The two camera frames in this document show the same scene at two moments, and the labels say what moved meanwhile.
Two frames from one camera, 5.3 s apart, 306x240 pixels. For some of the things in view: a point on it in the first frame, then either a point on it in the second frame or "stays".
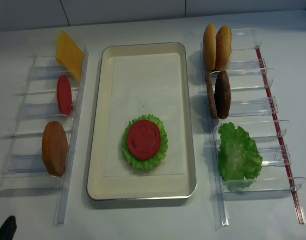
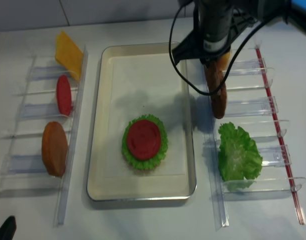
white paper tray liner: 145,85 stays
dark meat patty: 222,95 to 214,78
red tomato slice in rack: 64,95 stays
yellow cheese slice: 69,54 stays
